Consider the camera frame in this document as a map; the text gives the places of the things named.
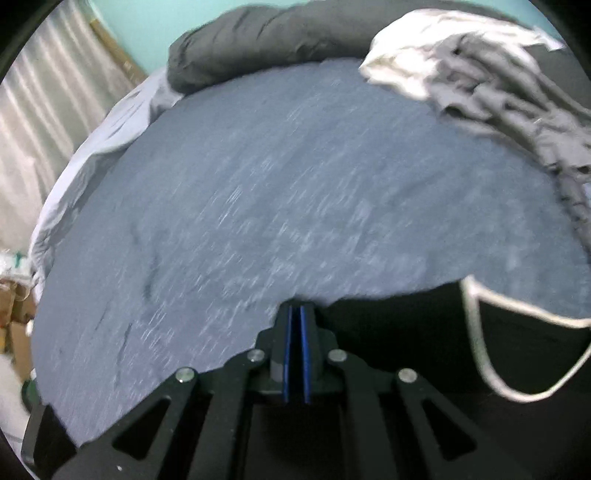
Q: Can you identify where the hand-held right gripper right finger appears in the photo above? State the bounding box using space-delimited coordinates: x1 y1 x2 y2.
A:
299 301 550 480

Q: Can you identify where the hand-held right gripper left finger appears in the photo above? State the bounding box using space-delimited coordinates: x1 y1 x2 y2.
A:
51 300 297 480

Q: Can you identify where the black sweater with white trim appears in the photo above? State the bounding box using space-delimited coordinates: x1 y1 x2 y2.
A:
318 274 591 480

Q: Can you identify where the blue bedspread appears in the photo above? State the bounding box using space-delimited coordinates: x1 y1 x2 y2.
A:
32 58 591 448

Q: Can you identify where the brown cardboard box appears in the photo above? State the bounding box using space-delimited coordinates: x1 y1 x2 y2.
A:
0 277 37 384

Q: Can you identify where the light lilac bed sheet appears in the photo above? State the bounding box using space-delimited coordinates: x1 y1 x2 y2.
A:
28 67 185 282

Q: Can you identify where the white shirt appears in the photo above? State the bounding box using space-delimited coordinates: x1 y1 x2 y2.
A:
359 10 566 102

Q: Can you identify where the dark grey duvet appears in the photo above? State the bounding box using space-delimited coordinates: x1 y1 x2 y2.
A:
166 0 591 95

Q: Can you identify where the grey crumpled garment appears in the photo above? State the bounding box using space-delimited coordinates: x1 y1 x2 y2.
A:
429 34 591 259

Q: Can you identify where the pale grey curtain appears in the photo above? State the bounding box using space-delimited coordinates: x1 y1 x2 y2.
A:
0 0 148 259

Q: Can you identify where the brown wooden frame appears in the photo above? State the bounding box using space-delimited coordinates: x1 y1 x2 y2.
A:
89 18 149 89

